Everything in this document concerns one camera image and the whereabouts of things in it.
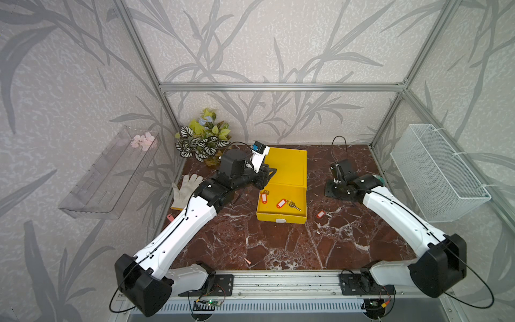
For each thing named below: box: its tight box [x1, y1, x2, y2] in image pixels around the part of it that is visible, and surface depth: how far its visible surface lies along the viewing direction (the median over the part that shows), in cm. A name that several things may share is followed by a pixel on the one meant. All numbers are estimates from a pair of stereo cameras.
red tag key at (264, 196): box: [260, 189, 270, 204], surface depth 82 cm
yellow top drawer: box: [256, 182, 308, 225], surface depth 80 cm
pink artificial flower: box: [130, 132, 155, 152], surface depth 78 cm
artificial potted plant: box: [174, 108, 233, 166], surface depth 93 cm
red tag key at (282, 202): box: [276, 198, 302, 212], surface depth 80 cm
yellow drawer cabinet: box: [264, 146, 308, 188], surface depth 86 cm
